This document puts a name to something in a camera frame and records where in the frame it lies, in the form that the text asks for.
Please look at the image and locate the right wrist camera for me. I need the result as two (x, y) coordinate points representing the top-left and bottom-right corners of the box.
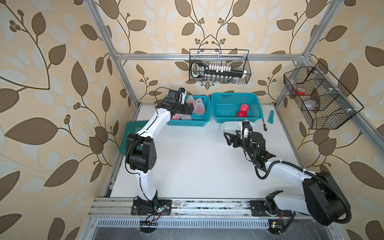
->
(241, 121), (253, 139)

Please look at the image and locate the black white tool set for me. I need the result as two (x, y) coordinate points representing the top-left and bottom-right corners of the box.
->
(189, 61), (249, 78)

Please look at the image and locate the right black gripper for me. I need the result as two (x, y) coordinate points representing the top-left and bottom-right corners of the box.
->
(225, 129), (256, 159)

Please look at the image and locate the black handled screwdriver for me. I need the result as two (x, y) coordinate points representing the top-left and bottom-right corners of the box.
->
(262, 118), (268, 131)

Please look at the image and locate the green plastic tool case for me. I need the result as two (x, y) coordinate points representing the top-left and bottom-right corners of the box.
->
(118, 120), (149, 156)

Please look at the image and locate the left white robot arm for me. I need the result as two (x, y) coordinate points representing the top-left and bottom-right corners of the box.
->
(126, 88), (194, 212)

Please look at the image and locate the back black wire basket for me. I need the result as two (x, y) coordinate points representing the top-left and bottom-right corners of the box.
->
(189, 48), (252, 85)

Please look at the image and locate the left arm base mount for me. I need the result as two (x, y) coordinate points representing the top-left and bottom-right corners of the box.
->
(131, 197), (173, 216)

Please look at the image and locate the right teal plastic basket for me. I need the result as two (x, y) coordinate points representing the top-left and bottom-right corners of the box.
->
(211, 93), (264, 123)

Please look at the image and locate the row of glass vials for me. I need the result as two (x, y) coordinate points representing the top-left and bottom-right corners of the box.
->
(200, 75), (248, 85)

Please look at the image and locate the side black wire basket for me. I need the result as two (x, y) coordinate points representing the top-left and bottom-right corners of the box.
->
(284, 61), (364, 130)

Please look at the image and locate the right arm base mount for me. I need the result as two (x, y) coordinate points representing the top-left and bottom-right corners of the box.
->
(249, 200), (293, 217)

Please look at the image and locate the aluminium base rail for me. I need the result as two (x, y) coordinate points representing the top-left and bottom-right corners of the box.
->
(86, 197), (335, 219)

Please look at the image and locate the red tape roll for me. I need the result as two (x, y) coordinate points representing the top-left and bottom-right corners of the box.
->
(296, 87), (307, 96)

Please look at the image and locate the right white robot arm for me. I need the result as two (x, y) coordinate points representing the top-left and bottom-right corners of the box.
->
(224, 131), (352, 226)

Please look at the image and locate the white plastic tub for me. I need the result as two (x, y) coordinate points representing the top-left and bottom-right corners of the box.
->
(222, 120), (259, 143)

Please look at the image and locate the teal plastic basket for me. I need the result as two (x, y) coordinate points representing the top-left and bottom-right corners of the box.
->
(211, 93), (264, 123)
(167, 95), (211, 127)

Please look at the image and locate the left teal plastic basket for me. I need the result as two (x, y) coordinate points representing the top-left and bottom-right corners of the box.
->
(167, 95), (211, 127)

